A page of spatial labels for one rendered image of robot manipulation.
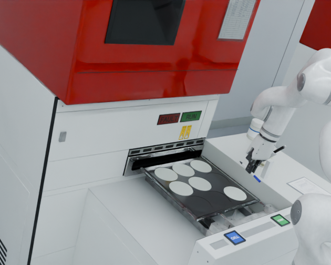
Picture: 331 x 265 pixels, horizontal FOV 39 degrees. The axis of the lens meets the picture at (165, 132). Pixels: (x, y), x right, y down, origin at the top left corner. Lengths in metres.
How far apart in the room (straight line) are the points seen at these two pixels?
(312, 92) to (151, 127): 0.76
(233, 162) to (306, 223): 0.92
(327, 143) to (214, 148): 0.91
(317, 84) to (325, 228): 0.41
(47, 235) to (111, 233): 0.28
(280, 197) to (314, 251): 0.72
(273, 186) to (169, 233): 0.51
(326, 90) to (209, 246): 0.60
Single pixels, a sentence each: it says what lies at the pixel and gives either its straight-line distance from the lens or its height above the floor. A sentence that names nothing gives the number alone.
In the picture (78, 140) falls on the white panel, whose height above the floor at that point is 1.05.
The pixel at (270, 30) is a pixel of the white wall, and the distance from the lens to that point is 4.82.
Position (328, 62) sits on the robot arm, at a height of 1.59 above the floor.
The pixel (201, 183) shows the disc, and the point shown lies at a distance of 1.97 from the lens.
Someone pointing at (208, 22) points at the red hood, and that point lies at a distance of 1.80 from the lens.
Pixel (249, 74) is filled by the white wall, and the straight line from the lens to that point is 4.85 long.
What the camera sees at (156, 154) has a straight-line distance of 2.01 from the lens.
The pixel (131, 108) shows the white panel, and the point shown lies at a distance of 1.79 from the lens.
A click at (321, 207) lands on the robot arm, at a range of 1.24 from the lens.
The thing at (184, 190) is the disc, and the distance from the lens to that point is 1.88.
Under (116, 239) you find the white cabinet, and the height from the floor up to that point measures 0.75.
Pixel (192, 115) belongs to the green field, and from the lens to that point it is 2.04.
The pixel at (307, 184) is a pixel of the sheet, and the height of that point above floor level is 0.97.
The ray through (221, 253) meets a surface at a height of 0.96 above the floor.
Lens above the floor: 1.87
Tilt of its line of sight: 25 degrees down
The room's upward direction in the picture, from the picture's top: 16 degrees clockwise
